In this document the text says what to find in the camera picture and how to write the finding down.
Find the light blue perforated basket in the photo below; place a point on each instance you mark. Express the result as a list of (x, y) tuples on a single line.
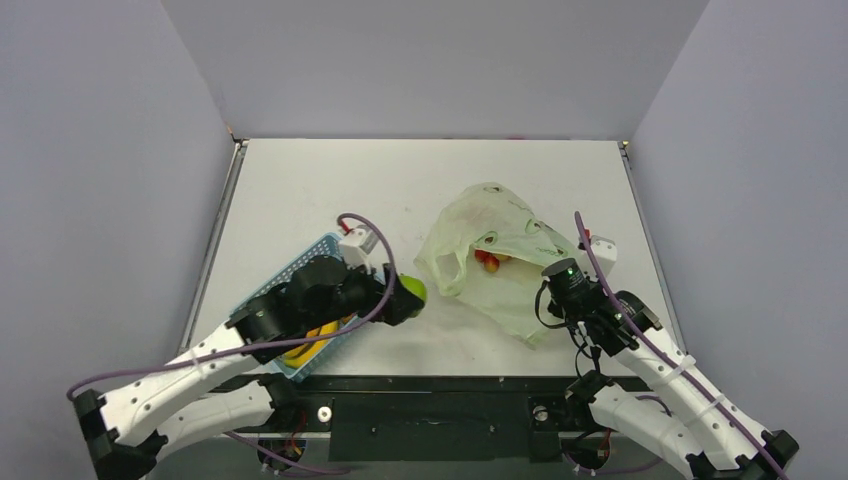
[(265, 316)]

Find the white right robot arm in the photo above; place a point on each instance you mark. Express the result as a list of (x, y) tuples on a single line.
[(694, 428)]

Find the light green plastic bag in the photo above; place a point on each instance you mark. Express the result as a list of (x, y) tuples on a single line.
[(487, 249)]

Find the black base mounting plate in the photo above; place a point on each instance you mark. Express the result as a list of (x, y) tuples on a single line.
[(381, 418)]

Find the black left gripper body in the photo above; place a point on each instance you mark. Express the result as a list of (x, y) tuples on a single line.
[(359, 295)]

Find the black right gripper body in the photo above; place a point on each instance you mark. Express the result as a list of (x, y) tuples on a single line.
[(556, 312)]

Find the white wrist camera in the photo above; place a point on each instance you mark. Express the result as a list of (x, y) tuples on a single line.
[(356, 247), (605, 252)]

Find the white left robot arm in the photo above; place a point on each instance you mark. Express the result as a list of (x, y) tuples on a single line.
[(127, 430)]

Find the red fake fruit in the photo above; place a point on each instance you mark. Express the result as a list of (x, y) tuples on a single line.
[(491, 262)]

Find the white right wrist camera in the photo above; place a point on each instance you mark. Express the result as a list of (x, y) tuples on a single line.
[(605, 252)]

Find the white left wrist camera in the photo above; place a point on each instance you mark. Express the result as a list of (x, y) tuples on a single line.
[(356, 247)]

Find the yellow fake banana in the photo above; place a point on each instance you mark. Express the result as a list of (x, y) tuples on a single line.
[(302, 354)]

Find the green fake lime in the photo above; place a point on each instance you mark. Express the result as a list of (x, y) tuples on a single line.
[(417, 288)]

